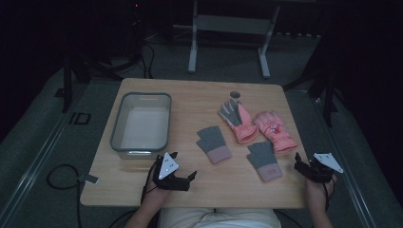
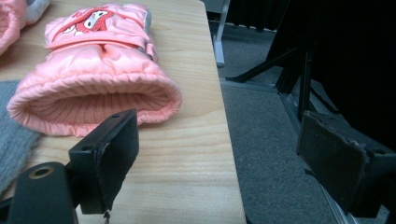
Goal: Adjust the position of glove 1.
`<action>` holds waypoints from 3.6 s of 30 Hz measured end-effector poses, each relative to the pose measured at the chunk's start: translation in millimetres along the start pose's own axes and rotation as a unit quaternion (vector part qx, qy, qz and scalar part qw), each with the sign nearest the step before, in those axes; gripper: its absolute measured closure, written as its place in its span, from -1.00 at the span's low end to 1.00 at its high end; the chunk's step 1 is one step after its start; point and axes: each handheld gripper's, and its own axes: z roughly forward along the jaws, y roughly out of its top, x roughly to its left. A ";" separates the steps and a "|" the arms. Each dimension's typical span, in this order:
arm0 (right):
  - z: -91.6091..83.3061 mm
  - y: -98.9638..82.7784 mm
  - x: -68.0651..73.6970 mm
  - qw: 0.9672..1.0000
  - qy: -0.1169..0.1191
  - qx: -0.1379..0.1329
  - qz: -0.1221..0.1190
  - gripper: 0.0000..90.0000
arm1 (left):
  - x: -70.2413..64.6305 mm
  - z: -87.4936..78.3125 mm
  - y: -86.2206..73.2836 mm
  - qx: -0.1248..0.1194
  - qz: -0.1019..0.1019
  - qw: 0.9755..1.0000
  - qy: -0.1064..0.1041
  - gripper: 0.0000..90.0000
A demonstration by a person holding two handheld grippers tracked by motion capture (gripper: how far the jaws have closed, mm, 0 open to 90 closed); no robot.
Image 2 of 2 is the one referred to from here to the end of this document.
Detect white desk frame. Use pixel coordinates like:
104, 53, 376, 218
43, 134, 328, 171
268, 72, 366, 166
200, 0, 232, 68

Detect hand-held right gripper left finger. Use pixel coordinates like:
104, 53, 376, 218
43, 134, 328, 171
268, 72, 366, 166
68, 108, 140, 216

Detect black tripod stand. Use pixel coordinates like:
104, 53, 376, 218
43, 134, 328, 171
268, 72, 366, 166
225, 36, 340, 122

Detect pink glove with cartoon print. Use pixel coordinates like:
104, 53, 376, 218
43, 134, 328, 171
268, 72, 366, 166
6, 3, 183, 138

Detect pink glove with grey palm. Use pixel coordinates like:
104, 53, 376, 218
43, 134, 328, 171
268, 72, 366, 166
0, 0, 50, 56

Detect grey knit glove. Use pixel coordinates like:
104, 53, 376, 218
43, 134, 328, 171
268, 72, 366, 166
0, 79, 43, 195

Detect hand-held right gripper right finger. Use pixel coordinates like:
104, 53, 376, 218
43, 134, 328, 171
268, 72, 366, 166
296, 110, 396, 218

